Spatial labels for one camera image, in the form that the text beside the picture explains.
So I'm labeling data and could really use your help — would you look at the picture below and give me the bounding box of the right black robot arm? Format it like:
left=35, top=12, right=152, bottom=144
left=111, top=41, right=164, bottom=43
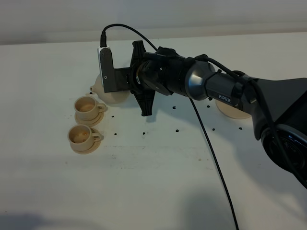
left=98, top=41, right=307, bottom=185

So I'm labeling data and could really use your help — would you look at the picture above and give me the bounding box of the near beige teacup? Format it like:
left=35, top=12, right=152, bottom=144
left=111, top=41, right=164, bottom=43
left=68, top=125, right=103, bottom=151

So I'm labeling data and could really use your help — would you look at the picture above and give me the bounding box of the right black camera cable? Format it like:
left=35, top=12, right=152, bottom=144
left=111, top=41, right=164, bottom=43
left=100, top=23, right=240, bottom=230

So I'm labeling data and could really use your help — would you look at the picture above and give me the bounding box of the beige teacup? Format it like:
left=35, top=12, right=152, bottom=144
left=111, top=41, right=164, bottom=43
left=74, top=96, right=106, bottom=121
left=68, top=125, right=103, bottom=151

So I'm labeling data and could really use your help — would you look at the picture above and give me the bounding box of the far beige cup saucer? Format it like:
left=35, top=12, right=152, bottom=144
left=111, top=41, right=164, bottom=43
left=74, top=107, right=106, bottom=127

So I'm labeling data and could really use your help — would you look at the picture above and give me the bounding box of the beige cup saucer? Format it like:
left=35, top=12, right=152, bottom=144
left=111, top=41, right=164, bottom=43
left=73, top=141, right=101, bottom=155
left=74, top=107, right=106, bottom=127

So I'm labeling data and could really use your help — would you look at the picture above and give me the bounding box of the far beige teacup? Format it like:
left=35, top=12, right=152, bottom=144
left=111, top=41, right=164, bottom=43
left=74, top=96, right=106, bottom=121

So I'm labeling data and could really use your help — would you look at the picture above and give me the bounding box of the beige teapot saucer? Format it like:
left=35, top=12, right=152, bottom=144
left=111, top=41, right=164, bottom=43
left=215, top=100, right=251, bottom=119

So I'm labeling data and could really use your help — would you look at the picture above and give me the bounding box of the beige teapot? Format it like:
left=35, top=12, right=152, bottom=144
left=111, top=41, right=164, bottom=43
left=90, top=74, right=130, bottom=104

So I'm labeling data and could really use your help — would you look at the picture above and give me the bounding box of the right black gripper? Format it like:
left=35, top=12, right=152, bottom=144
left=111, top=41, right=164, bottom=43
left=108, top=41, right=187, bottom=116

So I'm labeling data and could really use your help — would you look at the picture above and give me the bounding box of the near beige cup saucer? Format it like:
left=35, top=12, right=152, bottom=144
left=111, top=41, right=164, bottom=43
left=73, top=141, right=101, bottom=155

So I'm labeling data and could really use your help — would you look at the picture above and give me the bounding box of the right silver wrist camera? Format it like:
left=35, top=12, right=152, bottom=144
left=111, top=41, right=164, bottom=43
left=97, top=46, right=113, bottom=92

